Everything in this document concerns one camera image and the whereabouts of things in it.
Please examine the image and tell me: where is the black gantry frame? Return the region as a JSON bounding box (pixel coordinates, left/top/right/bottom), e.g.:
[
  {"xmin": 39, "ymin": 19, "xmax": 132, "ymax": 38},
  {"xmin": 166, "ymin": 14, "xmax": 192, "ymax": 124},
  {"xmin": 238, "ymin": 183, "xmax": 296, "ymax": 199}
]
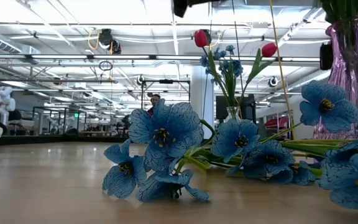
[{"xmin": 140, "ymin": 79, "xmax": 191, "ymax": 105}]

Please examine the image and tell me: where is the black computer monitor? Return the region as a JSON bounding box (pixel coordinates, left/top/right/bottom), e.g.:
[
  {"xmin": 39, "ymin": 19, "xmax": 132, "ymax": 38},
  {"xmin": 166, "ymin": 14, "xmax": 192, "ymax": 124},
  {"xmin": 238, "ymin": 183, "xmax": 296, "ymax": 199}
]
[{"xmin": 215, "ymin": 95, "xmax": 257, "ymax": 124}]

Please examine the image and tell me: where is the clear glass vase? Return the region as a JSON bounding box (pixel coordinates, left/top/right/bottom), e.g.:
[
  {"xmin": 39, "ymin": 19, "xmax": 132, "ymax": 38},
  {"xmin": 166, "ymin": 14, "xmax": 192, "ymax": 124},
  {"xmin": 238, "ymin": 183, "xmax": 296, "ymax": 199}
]
[{"xmin": 224, "ymin": 105, "xmax": 242, "ymax": 123}]

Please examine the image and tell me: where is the white humanoid robot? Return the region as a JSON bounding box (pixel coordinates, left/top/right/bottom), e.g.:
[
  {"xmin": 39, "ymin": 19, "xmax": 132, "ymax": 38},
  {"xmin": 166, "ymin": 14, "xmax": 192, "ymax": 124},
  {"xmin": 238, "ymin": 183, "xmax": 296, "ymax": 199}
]
[{"xmin": 0, "ymin": 86, "xmax": 17, "ymax": 126}]

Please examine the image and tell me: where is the person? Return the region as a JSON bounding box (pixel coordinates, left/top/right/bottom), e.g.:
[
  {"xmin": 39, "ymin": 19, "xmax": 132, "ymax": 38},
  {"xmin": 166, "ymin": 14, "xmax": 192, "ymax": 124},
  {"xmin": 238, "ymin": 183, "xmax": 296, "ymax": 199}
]
[{"xmin": 147, "ymin": 93, "xmax": 162, "ymax": 116}]

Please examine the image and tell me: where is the blue artificial flower spray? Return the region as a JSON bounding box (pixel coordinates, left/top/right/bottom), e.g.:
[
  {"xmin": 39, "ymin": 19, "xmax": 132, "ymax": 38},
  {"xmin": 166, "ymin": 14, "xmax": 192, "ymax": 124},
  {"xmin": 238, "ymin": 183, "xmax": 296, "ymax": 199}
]
[
  {"xmin": 102, "ymin": 80, "xmax": 358, "ymax": 203},
  {"xmin": 317, "ymin": 116, "xmax": 358, "ymax": 211}
]

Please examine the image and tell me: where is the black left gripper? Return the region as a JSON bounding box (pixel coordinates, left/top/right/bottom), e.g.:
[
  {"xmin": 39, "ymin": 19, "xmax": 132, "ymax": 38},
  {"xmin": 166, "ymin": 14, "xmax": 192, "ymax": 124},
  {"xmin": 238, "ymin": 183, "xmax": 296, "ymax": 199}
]
[{"xmin": 172, "ymin": 0, "xmax": 220, "ymax": 19}]

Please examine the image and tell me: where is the blue artificial hyacinth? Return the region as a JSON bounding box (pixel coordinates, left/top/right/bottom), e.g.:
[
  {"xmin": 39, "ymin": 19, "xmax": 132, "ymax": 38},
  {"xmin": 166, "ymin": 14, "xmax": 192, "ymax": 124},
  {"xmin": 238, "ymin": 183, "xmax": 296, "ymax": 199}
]
[{"xmin": 200, "ymin": 45, "xmax": 244, "ymax": 108}]

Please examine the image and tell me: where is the red artificial tulip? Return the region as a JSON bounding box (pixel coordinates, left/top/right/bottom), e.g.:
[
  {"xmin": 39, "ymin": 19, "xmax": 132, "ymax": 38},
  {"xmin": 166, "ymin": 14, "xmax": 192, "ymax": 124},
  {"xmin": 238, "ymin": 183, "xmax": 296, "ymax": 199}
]
[
  {"xmin": 193, "ymin": 29, "xmax": 234, "ymax": 108},
  {"xmin": 241, "ymin": 42, "xmax": 278, "ymax": 108}
]

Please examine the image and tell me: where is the pink ribbed glass vase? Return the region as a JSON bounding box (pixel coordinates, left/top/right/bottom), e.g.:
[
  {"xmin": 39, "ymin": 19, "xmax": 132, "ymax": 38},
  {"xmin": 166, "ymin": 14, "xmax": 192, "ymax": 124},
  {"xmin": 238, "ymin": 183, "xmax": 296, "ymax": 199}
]
[{"xmin": 313, "ymin": 15, "xmax": 358, "ymax": 141}]

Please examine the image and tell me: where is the black frame enclosure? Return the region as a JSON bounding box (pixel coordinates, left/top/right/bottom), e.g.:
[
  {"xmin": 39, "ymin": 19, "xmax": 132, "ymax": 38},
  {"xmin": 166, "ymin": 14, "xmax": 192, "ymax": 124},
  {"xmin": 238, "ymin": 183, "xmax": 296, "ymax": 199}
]
[{"xmin": 32, "ymin": 106, "xmax": 88, "ymax": 135}]

